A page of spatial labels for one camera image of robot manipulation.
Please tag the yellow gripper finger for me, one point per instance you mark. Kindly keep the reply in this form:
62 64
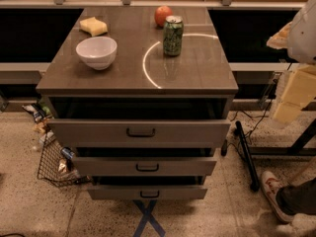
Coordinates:
286 112
300 89

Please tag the green soda can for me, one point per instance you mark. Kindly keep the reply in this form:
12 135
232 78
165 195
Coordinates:
172 35

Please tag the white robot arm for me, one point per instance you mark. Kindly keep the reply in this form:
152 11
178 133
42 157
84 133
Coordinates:
299 38

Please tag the dark trouser leg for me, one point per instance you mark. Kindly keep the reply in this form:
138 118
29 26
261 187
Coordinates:
298 199

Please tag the grey drawer cabinet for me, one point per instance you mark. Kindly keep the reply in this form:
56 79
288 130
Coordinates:
143 84

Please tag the red apple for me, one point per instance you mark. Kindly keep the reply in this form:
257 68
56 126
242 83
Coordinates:
161 14

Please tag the blue tape cross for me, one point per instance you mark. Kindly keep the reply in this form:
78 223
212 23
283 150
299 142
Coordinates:
147 217

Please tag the bottom grey drawer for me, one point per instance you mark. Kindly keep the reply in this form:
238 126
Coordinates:
146 192

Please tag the grey drawer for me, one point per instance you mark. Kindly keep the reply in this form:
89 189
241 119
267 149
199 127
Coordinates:
146 192
140 133
144 166

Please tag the white ceramic bowl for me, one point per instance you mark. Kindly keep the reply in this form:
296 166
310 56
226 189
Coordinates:
97 52

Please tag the middle grey drawer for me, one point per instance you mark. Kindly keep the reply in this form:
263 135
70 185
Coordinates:
144 166

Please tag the yellow sponge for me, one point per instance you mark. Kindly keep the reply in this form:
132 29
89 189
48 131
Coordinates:
93 26

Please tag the top grey drawer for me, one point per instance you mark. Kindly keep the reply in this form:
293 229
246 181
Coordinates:
140 133

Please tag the snack bags pile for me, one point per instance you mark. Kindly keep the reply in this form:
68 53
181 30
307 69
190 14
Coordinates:
41 115

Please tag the black table leg frame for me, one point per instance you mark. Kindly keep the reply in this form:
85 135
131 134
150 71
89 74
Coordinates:
296 149

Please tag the black wire basket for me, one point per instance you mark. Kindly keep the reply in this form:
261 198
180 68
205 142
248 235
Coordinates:
56 166

